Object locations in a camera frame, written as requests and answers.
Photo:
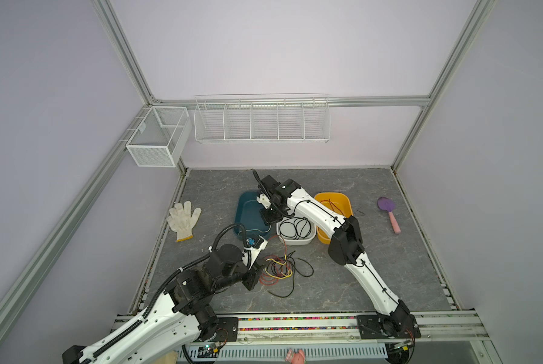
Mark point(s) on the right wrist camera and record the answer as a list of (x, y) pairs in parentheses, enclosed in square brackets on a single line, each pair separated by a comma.
[(263, 200)]

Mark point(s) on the yellow plastic bin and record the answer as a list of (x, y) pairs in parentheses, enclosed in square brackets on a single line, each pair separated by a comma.
[(335, 202)]

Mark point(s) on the purple pink toy trowel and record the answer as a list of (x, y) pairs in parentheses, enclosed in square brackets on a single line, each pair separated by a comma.
[(388, 206)]

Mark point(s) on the white work glove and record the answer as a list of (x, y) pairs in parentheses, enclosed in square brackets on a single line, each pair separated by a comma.
[(182, 219)]

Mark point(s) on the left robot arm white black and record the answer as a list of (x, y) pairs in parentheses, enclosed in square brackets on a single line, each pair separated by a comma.
[(180, 312)]

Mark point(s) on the white plastic bin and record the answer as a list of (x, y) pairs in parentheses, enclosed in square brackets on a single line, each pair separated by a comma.
[(296, 231)]

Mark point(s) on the dark teal plastic bin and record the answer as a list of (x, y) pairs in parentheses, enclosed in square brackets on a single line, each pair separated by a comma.
[(248, 213)]

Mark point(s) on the pink object at front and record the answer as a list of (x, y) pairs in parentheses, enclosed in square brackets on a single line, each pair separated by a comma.
[(295, 357)]

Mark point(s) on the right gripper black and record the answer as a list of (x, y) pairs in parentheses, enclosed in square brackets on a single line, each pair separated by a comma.
[(264, 212)]

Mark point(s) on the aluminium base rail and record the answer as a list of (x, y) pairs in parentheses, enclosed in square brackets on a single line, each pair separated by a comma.
[(349, 327)]

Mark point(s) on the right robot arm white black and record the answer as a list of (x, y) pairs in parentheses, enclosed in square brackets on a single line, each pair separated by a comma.
[(394, 319)]

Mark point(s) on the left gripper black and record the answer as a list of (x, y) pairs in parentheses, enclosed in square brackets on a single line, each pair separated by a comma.
[(254, 273)]

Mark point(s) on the long white wire basket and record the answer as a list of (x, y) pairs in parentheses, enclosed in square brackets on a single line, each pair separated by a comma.
[(262, 118)]

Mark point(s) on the small white mesh basket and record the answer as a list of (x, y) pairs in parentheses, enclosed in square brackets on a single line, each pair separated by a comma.
[(160, 137)]

